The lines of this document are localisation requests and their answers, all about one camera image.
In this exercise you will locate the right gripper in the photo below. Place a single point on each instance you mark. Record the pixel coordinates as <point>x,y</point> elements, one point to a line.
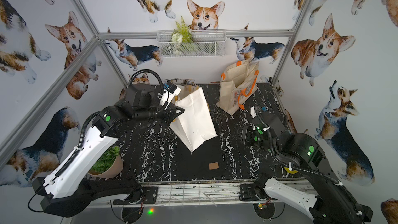
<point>246,131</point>

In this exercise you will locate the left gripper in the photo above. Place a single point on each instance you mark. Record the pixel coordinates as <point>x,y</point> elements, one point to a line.
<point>169,112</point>

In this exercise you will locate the cream bag yellow handles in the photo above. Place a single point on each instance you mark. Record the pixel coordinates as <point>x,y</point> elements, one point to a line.
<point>194,126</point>

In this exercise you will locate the black canvas bag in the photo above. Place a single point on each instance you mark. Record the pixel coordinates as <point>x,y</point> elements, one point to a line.
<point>205,163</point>

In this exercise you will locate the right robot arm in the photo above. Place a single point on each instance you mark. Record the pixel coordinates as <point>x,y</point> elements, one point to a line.
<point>332,203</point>

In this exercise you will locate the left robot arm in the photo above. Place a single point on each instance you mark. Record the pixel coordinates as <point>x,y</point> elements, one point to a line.
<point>66,192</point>

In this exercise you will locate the green fern with white flower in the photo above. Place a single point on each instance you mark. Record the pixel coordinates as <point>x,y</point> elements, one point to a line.
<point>182,39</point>

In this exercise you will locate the green leafy plant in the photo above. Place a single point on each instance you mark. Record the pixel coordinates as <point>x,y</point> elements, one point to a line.
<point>106,160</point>

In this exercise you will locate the tan round object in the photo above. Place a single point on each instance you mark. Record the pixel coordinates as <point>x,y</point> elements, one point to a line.
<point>113,171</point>

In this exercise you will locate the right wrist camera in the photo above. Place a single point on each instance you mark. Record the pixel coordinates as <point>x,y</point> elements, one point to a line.
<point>258,113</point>

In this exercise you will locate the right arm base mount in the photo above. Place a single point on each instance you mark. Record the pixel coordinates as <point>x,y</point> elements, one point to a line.
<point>254,192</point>

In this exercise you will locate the cream bag orange handles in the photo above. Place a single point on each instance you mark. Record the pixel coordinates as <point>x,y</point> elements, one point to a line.
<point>238,83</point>

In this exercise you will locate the white wire wall basket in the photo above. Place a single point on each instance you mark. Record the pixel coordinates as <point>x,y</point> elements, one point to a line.
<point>207,43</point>

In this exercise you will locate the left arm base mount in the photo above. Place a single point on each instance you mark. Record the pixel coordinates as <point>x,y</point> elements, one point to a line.
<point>146,195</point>

